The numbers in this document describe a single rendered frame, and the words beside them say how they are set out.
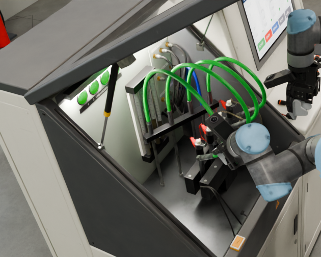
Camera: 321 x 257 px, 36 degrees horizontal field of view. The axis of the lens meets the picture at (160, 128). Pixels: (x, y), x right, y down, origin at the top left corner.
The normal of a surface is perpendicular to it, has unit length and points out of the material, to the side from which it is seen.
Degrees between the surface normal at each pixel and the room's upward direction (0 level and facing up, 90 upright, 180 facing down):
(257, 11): 76
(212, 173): 0
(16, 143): 90
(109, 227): 90
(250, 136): 45
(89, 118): 90
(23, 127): 90
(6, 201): 0
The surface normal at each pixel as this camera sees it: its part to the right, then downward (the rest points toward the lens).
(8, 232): -0.15, -0.78
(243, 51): 0.77, 0.04
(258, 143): 0.08, -0.15
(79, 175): -0.52, 0.59
